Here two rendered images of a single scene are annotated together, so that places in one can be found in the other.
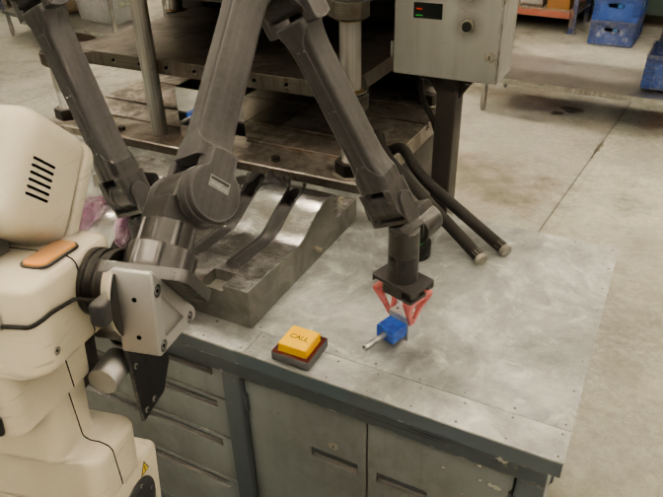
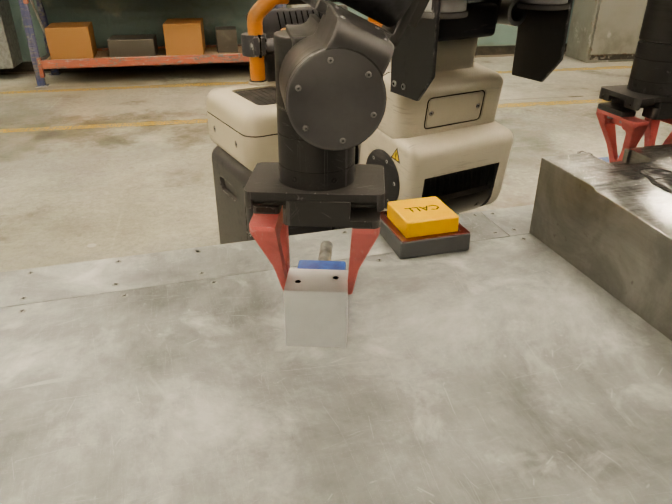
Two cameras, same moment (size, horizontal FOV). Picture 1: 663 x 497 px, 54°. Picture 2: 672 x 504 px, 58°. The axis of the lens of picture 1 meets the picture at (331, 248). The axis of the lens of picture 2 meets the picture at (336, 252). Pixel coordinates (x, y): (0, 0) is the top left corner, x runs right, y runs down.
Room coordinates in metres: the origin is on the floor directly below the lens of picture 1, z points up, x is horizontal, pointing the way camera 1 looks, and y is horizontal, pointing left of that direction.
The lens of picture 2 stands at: (1.32, -0.42, 1.10)
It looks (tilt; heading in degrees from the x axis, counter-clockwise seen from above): 28 degrees down; 136
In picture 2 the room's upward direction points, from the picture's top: straight up
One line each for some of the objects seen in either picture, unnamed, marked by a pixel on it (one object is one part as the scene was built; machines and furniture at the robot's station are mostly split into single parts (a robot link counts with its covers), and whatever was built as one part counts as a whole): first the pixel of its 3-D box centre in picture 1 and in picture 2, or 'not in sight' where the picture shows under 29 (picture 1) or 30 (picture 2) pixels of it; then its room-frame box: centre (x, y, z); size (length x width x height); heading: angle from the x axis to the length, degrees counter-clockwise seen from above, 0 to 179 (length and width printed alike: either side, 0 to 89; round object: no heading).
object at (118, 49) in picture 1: (254, 63); not in sight; (2.36, 0.26, 0.96); 1.29 x 0.83 x 0.18; 62
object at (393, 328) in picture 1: (388, 331); (321, 278); (0.97, -0.10, 0.83); 0.13 x 0.05 x 0.05; 133
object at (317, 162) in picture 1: (255, 114); not in sight; (2.37, 0.28, 0.76); 1.30 x 0.84 x 0.07; 62
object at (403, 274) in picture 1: (403, 268); (316, 153); (1.00, -0.13, 0.96); 0.10 x 0.07 x 0.07; 43
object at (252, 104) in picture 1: (252, 95); not in sight; (2.27, 0.27, 0.87); 0.50 x 0.27 x 0.17; 152
